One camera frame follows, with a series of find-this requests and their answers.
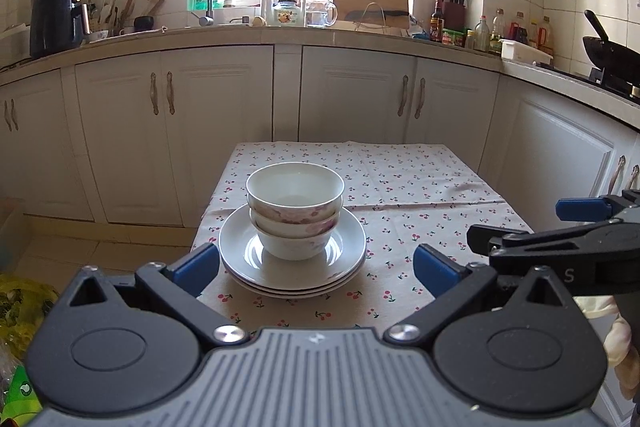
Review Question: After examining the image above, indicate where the yellow plastic bag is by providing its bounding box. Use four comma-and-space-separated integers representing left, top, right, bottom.
0, 273, 60, 360

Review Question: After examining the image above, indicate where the white plastic tray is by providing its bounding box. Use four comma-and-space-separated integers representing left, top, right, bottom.
501, 39, 553, 65

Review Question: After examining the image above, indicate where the cherry print tablecloth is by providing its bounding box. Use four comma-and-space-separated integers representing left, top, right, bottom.
193, 142, 528, 332

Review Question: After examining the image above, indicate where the black air fryer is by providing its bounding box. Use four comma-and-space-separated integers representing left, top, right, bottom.
29, 0, 90, 58

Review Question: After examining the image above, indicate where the glass teapot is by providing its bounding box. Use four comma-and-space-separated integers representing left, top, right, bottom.
305, 0, 338, 28

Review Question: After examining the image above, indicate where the red sauce bottle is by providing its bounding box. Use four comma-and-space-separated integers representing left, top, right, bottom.
508, 11, 528, 46

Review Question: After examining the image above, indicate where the right gloved hand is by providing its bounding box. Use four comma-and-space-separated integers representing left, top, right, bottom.
574, 296, 639, 400

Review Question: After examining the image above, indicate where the green snack bag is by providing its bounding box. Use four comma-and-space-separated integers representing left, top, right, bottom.
1, 365, 42, 427

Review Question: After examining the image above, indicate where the floral ceramic jar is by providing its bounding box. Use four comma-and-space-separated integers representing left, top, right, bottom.
272, 0, 304, 27

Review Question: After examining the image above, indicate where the black wok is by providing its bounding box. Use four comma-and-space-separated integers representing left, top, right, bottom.
582, 10, 640, 83

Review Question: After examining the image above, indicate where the clear oil bottle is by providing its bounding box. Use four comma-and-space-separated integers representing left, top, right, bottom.
474, 15, 490, 52

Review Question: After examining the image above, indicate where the white floral bowl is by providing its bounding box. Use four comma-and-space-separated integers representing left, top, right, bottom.
245, 161, 345, 221
254, 225, 333, 261
248, 209, 341, 239

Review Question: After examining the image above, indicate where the black knife block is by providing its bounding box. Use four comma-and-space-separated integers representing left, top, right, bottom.
442, 0, 466, 31

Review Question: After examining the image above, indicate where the dark soy sauce bottle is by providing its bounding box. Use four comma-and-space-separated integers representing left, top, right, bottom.
430, 0, 444, 42

